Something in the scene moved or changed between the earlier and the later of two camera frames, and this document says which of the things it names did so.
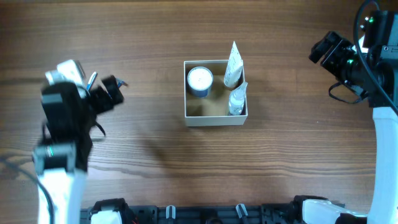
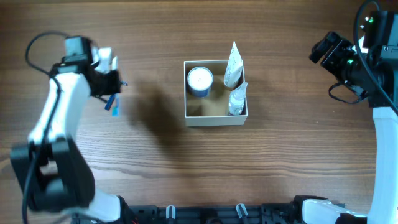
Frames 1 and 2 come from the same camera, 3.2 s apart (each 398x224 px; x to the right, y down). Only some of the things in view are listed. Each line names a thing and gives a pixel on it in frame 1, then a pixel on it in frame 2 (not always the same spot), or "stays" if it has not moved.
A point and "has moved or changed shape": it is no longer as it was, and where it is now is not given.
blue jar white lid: (199, 79) stays
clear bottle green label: (237, 100) stays
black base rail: (275, 213) stays
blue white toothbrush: (91, 80) has moved or changed shape
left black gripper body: (99, 101) -> (104, 85)
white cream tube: (234, 68) stays
